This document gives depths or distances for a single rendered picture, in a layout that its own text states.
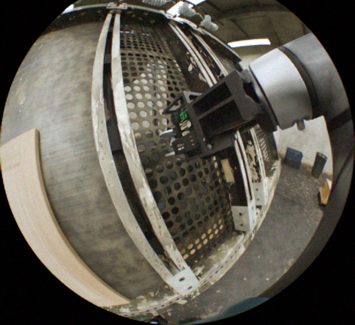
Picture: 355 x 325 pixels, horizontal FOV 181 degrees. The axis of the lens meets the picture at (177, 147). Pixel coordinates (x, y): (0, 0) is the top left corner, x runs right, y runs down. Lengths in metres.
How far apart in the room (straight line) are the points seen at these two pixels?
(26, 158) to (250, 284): 1.60
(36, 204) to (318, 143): 5.29
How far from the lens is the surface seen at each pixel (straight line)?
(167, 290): 0.42
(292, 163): 4.00
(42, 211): 0.28
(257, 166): 0.54
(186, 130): 0.15
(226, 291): 1.38
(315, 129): 4.98
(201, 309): 1.36
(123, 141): 0.17
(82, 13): 0.78
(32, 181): 0.28
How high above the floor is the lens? 1.31
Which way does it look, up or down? 21 degrees down
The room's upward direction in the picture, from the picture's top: straight up
